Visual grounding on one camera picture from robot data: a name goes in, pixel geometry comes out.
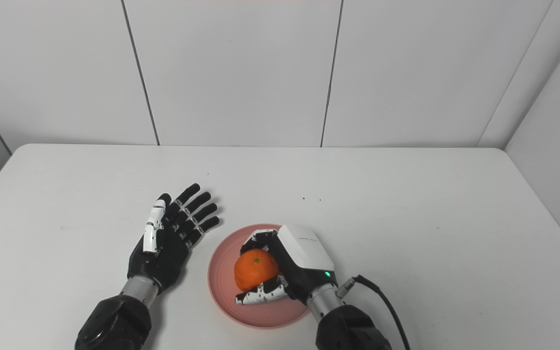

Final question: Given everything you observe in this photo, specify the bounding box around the orange fruit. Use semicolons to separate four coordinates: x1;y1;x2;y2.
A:
234;249;280;292

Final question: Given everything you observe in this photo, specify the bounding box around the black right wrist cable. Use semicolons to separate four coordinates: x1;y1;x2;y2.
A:
335;275;412;350

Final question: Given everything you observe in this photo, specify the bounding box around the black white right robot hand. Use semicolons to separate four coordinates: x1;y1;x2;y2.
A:
235;224;337;307

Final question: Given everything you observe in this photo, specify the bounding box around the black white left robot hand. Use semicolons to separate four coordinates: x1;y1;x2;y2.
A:
127;183;221;295

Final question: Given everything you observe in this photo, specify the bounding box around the pink round plate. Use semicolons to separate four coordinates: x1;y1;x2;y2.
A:
208;224;310;330

